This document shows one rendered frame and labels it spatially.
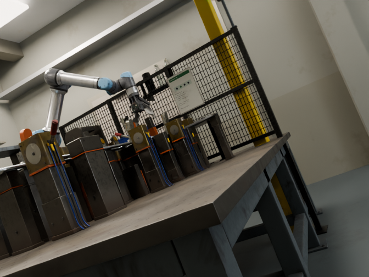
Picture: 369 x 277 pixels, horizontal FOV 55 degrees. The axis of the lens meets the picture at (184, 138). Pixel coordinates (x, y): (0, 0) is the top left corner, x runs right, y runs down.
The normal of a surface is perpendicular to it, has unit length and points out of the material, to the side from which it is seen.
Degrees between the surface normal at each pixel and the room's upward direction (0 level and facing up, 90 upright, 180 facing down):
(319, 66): 90
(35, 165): 90
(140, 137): 90
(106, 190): 90
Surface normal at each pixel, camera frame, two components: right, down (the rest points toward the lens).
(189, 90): -0.43, 0.11
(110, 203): 0.82, -0.36
